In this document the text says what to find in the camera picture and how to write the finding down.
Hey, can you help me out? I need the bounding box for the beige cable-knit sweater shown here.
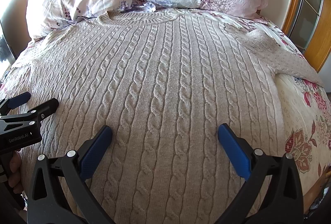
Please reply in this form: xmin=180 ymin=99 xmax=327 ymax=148
xmin=0 ymin=8 xmax=325 ymax=224

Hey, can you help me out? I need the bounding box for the wooden glass-panel door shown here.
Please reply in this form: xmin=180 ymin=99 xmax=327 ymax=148
xmin=282 ymin=0 xmax=330 ymax=71

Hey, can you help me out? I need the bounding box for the person's hand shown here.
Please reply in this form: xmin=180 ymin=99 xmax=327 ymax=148
xmin=8 ymin=151 xmax=24 ymax=194

